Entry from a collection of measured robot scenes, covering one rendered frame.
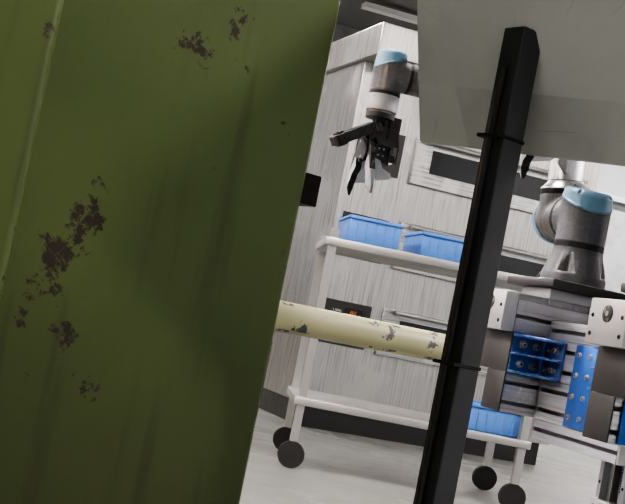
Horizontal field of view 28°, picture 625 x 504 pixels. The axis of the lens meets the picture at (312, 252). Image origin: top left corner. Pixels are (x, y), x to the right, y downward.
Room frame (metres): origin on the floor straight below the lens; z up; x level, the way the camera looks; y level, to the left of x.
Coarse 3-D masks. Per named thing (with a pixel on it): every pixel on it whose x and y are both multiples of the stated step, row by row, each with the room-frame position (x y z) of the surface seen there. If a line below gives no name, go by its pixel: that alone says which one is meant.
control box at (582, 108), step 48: (432, 0) 1.75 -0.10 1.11; (480, 0) 1.72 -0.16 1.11; (528, 0) 1.68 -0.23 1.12; (576, 0) 1.65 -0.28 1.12; (624, 0) 1.62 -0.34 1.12; (432, 48) 1.78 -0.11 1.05; (480, 48) 1.75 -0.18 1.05; (576, 48) 1.68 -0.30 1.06; (624, 48) 1.64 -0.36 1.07; (432, 96) 1.82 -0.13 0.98; (480, 96) 1.78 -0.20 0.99; (576, 96) 1.71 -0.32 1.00; (624, 96) 1.67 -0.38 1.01; (480, 144) 1.81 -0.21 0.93; (528, 144) 1.77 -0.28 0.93; (576, 144) 1.74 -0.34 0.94; (624, 144) 1.70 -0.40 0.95
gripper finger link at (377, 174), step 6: (366, 162) 2.87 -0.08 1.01; (378, 162) 2.88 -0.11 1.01; (366, 168) 2.86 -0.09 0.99; (378, 168) 2.87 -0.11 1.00; (366, 174) 2.85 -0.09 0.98; (372, 174) 2.84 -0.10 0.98; (378, 174) 2.86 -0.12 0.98; (384, 174) 2.86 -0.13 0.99; (366, 180) 2.85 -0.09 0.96; (372, 180) 2.84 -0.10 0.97; (378, 180) 2.85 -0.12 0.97; (366, 186) 2.84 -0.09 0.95; (372, 186) 2.84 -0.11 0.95
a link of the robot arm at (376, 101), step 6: (372, 96) 2.89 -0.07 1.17; (378, 96) 2.88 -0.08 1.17; (384, 96) 2.88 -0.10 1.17; (390, 96) 2.88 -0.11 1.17; (372, 102) 2.89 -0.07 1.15; (378, 102) 2.88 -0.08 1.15; (384, 102) 2.88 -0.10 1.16; (390, 102) 2.88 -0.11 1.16; (396, 102) 2.89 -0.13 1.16; (366, 108) 2.91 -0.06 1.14; (372, 108) 2.89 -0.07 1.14; (378, 108) 2.88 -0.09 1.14; (384, 108) 2.88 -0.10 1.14; (390, 108) 2.88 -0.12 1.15; (396, 108) 2.90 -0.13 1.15
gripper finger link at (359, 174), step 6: (354, 162) 2.95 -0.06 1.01; (360, 162) 2.95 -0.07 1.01; (354, 168) 2.94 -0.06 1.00; (360, 168) 2.94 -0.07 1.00; (354, 174) 2.96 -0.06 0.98; (360, 174) 2.97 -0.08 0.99; (348, 180) 2.97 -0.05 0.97; (354, 180) 2.96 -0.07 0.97; (360, 180) 2.98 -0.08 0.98; (348, 186) 2.97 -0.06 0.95; (348, 192) 2.98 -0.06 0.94
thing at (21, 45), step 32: (0, 0) 1.29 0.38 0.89; (32, 0) 1.31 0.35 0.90; (0, 32) 1.30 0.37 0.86; (32, 32) 1.32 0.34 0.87; (0, 64) 1.30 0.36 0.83; (32, 64) 1.32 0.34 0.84; (0, 96) 1.31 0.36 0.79; (32, 96) 1.33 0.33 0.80; (0, 128) 1.31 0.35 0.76; (32, 128) 1.33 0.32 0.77; (0, 160) 1.32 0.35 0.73; (0, 192) 1.32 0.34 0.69; (0, 224) 1.32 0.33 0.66; (0, 256) 1.33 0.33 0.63; (0, 288) 1.34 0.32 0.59
